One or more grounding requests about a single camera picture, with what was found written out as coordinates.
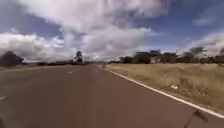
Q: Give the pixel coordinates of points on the grey asphalt road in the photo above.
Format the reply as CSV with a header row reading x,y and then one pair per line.
x,y
90,100

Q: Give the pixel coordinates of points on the row of trees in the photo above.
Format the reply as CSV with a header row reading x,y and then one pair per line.
x,y
166,57

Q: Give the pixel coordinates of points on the dry grass field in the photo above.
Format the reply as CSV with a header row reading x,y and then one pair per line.
x,y
173,76

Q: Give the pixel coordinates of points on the white edge line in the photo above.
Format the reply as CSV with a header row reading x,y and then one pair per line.
x,y
166,95

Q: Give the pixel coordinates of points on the dry grass verge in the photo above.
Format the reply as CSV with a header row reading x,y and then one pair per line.
x,y
20,67

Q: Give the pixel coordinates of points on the dark round tree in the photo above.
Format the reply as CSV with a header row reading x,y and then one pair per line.
x,y
10,59

